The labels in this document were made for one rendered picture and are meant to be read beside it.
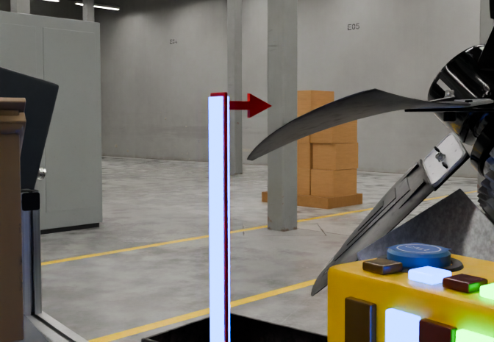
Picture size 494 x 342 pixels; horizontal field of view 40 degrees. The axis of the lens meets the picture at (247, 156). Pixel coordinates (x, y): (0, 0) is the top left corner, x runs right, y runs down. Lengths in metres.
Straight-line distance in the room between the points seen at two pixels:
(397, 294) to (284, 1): 6.82
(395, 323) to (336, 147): 8.68
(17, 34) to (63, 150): 1.26
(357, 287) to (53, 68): 6.93
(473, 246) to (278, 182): 6.35
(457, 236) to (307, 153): 8.51
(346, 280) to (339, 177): 8.75
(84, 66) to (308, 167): 3.49
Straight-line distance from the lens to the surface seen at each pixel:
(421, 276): 0.40
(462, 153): 0.93
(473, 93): 0.91
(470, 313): 0.37
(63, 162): 7.33
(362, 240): 0.97
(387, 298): 0.41
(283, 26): 7.13
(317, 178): 9.21
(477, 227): 0.83
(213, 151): 0.64
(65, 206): 7.38
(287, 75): 7.12
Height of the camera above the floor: 1.16
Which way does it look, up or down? 3 degrees down
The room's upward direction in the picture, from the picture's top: straight up
